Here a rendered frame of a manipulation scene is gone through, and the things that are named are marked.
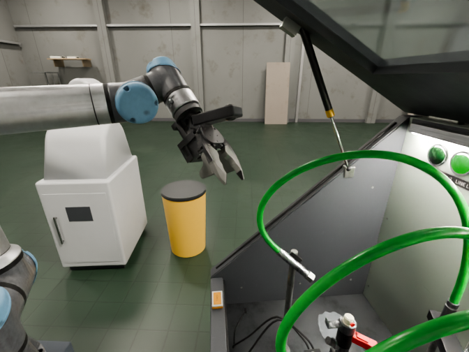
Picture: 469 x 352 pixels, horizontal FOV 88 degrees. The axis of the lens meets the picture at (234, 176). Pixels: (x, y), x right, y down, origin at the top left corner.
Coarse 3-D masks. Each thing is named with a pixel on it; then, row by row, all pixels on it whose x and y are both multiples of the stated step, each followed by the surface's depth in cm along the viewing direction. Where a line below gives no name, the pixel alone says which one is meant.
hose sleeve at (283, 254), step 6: (282, 252) 53; (282, 258) 54; (288, 258) 53; (294, 258) 54; (288, 264) 54; (294, 264) 53; (300, 264) 54; (300, 270) 53; (306, 270) 53; (306, 276) 53
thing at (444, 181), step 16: (320, 160) 44; (336, 160) 42; (400, 160) 39; (416, 160) 39; (288, 176) 46; (432, 176) 39; (272, 192) 49; (448, 192) 39; (464, 208) 39; (464, 224) 40; (272, 240) 54; (464, 240) 41; (464, 256) 41; (464, 272) 42; (464, 288) 43; (448, 304) 45
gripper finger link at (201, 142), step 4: (200, 136) 53; (200, 140) 53; (204, 140) 53; (200, 144) 52; (204, 144) 52; (208, 144) 54; (200, 148) 52; (204, 148) 52; (208, 148) 52; (204, 152) 52; (208, 152) 52; (208, 156) 52; (208, 160) 52; (212, 160) 51
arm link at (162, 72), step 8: (152, 64) 59; (160, 64) 58; (168, 64) 59; (152, 72) 58; (160, 72) 58; (168, 72) 58; (176, 72) 59; (152, 80) 57; (160, 80) 58; (168, 80) 58; (176, 80) 58; (184, 80) 60; (160, 88) 58; (168, 88) 57; (176, 88) 57; (160, 96) 59
